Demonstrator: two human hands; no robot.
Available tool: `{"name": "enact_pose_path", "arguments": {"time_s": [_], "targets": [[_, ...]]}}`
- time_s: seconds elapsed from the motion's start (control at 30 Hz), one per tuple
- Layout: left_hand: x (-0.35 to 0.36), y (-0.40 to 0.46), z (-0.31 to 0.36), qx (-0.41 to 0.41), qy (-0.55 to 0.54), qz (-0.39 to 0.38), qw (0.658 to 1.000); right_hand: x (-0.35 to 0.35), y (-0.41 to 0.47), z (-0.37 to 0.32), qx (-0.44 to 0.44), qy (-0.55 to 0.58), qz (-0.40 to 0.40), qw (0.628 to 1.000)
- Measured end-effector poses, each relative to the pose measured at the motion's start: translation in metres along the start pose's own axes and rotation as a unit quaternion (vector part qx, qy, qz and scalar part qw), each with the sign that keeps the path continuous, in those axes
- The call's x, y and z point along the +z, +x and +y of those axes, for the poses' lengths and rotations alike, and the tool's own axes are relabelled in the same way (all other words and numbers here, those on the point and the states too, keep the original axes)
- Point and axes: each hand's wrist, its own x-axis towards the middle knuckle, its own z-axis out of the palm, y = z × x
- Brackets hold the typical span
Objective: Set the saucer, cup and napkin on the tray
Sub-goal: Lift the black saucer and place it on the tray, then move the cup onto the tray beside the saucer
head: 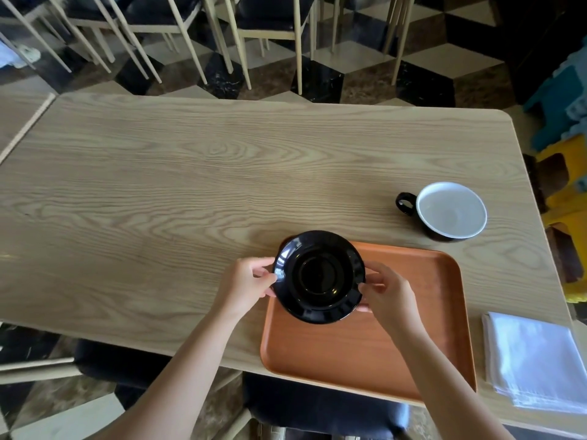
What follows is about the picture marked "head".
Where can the person's right hand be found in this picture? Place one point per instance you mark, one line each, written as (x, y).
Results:
(394, 302)

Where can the person's left hand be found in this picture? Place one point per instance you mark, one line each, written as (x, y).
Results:
(238, 288)

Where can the person's left thumb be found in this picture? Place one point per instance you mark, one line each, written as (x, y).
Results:
(267, 277)

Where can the person's right thumb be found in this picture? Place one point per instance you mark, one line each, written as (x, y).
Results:
(370, 287)

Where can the black saucer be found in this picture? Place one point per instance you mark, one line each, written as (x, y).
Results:
(318, 277)

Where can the person's right forearm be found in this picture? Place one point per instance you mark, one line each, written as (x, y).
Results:
(440, 380)

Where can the person's left forearm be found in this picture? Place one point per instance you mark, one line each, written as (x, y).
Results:
(179, 375)

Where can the orange wooden tray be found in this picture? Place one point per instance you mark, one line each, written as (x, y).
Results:
(357, 352)

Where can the black cup with white inside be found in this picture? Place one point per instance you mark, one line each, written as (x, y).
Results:
(451, 210)

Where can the white folded napkin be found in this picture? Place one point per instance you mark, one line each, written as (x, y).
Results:
(534, 357)

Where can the yellow plastic stool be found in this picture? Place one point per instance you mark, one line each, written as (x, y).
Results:
(568, 196)

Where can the blue plastic stool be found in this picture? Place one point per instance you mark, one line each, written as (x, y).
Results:
(552, 93)

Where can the dark wooden cabinet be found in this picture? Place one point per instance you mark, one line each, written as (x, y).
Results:
(536, 36)

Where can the white cloth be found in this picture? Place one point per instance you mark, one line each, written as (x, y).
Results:
(16, 54)

